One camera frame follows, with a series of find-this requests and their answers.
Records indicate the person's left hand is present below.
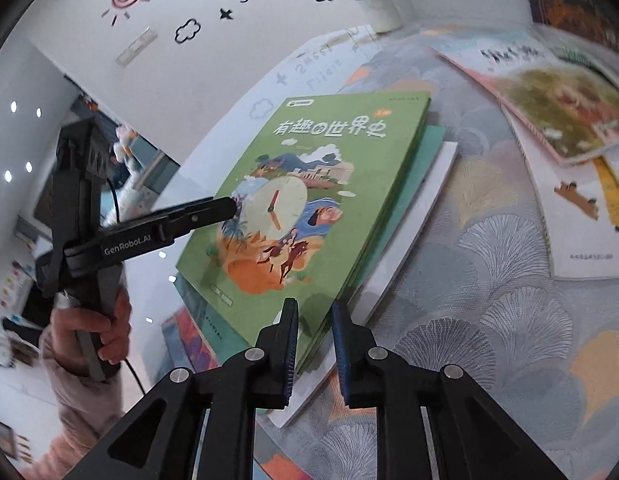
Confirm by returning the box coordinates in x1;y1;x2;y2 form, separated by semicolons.
50;284;133;378

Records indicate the white book with brown animal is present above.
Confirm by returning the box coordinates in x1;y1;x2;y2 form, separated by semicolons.
502;110;619;281

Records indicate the black cable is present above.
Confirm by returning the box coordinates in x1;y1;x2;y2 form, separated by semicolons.
108;180;146;398

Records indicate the white wall switch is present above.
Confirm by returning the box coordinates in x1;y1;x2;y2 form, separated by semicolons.
116;29;158;67

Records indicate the water bottle with blue lid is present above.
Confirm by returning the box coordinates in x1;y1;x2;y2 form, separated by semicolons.
346;0;404;32

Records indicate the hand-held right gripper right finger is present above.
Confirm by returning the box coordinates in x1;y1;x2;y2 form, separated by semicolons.
332;300;570;480

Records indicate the light green paperback book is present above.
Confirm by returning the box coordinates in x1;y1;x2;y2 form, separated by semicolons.
175;91;433;378

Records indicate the orange blue patterned book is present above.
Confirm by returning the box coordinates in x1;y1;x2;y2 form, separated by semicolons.
160;305;227;378

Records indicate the teal book with girl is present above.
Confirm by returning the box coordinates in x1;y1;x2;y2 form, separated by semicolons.
173;125;446;376

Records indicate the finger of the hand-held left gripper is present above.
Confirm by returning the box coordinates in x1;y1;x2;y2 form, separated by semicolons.
152;196;238;242

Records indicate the landscape picture cover book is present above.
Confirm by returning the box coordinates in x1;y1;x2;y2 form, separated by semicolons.
428;34;619;167

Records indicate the black outline cloud sticker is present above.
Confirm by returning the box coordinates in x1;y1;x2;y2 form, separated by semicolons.
173;19;201;44

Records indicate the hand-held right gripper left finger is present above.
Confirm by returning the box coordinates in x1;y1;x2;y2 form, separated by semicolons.
64;297;301;480

